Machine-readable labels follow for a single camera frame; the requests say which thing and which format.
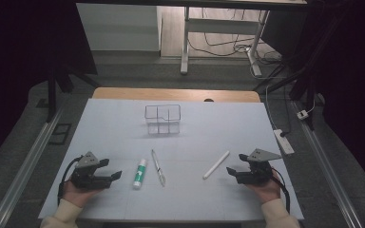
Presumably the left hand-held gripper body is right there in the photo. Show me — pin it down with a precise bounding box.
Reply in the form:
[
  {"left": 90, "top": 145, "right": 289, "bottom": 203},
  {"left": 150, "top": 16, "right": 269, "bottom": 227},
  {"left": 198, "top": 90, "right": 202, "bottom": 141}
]
[{"left": 70, "top": 151, "right": 114, "bottom": 191}]

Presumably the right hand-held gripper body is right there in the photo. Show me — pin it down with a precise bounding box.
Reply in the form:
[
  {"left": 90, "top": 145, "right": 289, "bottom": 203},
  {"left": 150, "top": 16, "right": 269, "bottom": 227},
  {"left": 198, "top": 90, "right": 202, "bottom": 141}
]
[{"left": 236, "top": 148, "right": 282, "bottom": 185}]

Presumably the white pen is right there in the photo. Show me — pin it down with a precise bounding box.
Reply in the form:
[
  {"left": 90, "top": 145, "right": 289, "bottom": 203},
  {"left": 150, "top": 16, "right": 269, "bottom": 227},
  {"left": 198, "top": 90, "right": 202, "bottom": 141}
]
[{"left": 202, "top": 150, "right": 231, "bottom": 181}]

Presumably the clear pen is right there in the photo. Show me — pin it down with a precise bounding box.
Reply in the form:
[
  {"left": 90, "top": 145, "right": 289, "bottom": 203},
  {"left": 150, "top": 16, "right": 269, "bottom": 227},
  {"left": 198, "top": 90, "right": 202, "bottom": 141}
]
[{"left": 150, "top": 149, "right": 166, "bottom": 188}]

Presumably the clear plastic desk organizer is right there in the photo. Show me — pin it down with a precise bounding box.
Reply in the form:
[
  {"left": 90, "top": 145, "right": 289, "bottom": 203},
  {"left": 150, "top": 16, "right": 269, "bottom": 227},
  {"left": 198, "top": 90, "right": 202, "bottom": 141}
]
[{"left": 144, "top": 104, "right": 182, "bottom": 136}]

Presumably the person's left hand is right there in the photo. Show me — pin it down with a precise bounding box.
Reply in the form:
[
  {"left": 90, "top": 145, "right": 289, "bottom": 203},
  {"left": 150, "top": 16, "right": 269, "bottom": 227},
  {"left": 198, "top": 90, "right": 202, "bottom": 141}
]
[{"left": 61, "top": 180, "right": 105, "bottom": 209}]

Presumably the person's right hand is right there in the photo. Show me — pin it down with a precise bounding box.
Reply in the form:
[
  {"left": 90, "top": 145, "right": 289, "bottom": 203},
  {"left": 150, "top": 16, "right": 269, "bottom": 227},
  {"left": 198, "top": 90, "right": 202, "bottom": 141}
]
[{"left": 245, "top": 170, "right": 282, "bottom": 204}]

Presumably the white power strip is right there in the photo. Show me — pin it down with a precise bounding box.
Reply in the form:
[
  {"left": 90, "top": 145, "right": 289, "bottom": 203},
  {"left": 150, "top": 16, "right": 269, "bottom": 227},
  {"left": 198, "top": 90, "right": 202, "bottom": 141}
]
[{"left": 273, "top": 128, "right": 296, "bottom": 156}]

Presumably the black floor plate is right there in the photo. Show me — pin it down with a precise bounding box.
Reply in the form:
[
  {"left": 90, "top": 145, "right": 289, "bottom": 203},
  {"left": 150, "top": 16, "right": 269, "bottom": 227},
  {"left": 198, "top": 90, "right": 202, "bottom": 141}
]
[{"left": 48, "top": 123, "right": 72, "bottom": 146}]

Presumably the white table mat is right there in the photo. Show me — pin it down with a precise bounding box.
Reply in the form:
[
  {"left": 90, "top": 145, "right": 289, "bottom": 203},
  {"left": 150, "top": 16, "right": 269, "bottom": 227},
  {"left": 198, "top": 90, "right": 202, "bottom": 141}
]
[{"left": 38, "top": 98, "right": 304, "bottom": 221}]

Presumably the black tripod stand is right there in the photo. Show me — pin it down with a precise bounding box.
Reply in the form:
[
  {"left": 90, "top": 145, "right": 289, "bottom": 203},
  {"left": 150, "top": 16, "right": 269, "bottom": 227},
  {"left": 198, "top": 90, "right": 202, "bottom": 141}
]
[
  {"left": 252, "top": 53, "right": 319, "bottom": 131},
  {"left": 45, "top": 61, "right": 102, "bottom": 124}
]

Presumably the wooden table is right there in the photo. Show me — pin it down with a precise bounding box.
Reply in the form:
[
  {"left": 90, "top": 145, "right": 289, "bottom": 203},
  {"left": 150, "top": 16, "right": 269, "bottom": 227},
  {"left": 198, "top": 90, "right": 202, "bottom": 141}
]
[{"left": 92, "top": 86, "right": 261, "bottom": 104}]

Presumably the black curtain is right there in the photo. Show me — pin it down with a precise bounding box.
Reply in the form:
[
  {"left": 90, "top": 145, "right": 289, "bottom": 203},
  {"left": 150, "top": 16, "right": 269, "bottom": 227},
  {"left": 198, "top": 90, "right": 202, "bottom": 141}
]
[
  {"left": 260, "top": 0, "right": 365, "bottom": 198},
  {"left": 0, "top": 0, "right": 98, "bottom": 174}
]

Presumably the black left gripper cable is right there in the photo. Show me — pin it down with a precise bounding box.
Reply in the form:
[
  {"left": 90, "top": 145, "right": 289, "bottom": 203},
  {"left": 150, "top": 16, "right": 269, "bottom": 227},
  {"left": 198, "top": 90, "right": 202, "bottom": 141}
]
[{"left": 56, "top": 155, "right": 85, "bottom": 207}]

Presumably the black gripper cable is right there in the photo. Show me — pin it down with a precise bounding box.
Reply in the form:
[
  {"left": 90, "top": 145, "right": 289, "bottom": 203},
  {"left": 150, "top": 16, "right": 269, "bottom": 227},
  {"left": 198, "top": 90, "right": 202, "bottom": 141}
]
[
  {"left": 56, "top": 155, "right": 85, "bottom": 207},
  {"left": 270, "top": 175, "right": 291, "bottom": 214}
]

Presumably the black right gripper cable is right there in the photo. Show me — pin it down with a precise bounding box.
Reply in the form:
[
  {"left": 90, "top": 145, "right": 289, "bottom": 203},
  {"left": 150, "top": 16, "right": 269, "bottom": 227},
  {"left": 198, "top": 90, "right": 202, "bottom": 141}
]
[{"left": 270, "top": 175, "right": 291, "bottom": 214}]

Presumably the metal floor rail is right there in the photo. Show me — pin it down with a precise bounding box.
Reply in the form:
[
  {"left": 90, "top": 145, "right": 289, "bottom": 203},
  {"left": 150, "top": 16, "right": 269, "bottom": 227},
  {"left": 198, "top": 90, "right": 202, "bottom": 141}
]
[
  {"left": 0, "top": 106, "right": 65, "bottom": 228},
  {"left": 292, "top": 100, "right": 365, "bottom": 228}
]

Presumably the tangle of floor cables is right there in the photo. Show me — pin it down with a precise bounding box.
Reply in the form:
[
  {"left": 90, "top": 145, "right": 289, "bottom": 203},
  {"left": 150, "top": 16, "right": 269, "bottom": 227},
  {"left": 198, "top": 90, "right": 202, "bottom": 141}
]
[{"left": 187, "top": 9, "right": 283, "bottom": 65}]

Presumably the white desk frame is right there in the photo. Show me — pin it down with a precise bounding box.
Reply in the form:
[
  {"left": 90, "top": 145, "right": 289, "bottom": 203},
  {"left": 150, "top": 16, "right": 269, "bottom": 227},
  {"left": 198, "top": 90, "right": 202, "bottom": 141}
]
[{"left": 180, "top": 6, "right": 271, "bottom": 77}]

